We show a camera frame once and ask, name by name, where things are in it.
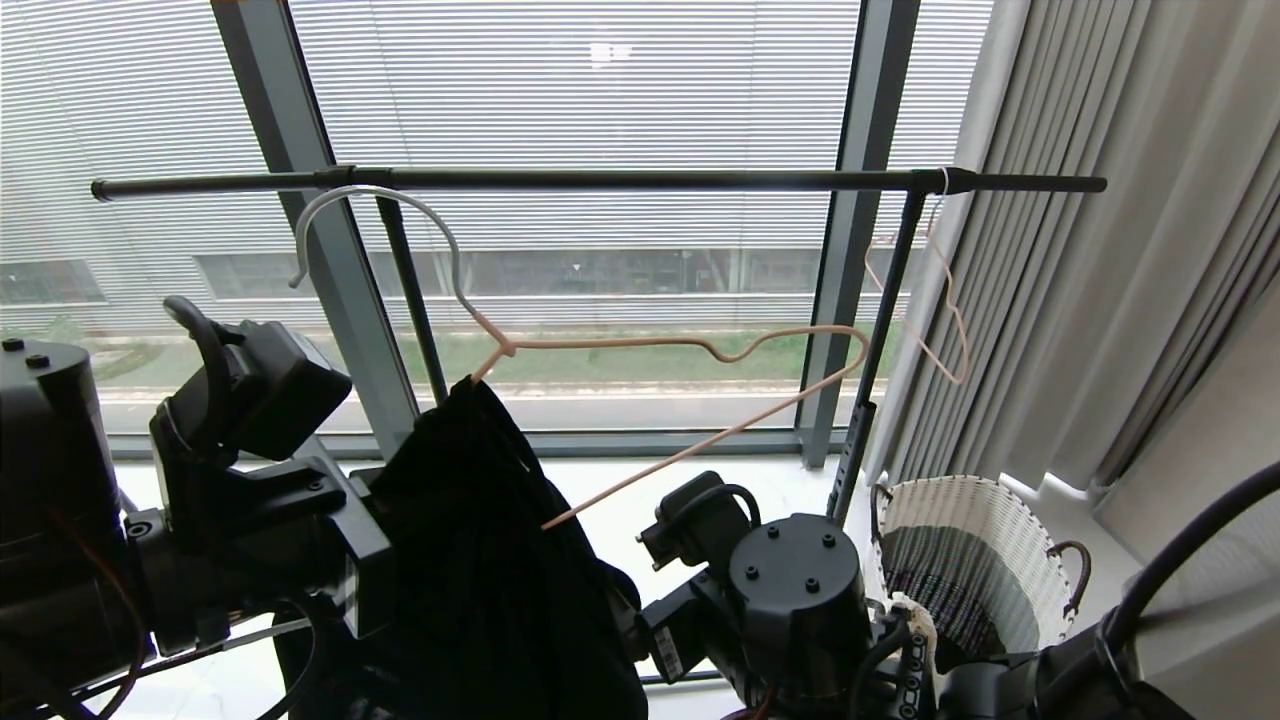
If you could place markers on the black clothes rack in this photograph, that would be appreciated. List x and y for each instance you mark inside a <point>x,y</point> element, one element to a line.
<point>600,180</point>

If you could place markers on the white laundry basket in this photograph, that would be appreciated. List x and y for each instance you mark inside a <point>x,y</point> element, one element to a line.
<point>960,510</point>

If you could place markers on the pink clothes hanger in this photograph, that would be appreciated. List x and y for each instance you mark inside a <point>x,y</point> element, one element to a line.
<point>950,300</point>
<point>505,347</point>

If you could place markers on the beige curtain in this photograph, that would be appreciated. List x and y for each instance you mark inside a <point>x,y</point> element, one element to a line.
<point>1120,250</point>

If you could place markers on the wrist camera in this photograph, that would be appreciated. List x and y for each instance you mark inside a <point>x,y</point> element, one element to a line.
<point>290,390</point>
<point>700,520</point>

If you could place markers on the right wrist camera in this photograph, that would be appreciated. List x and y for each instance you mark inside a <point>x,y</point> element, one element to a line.
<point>700,520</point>

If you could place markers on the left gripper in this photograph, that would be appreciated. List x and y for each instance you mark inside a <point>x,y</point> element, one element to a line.
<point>260,590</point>

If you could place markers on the black garment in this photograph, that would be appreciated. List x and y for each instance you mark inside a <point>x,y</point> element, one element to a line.
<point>480,580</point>

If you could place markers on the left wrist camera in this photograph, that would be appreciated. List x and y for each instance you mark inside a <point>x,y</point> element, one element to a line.
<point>290,390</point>

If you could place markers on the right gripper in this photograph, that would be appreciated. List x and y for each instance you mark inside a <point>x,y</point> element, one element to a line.
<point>700,625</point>

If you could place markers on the window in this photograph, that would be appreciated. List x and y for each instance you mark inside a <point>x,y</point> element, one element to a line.
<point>860,300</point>

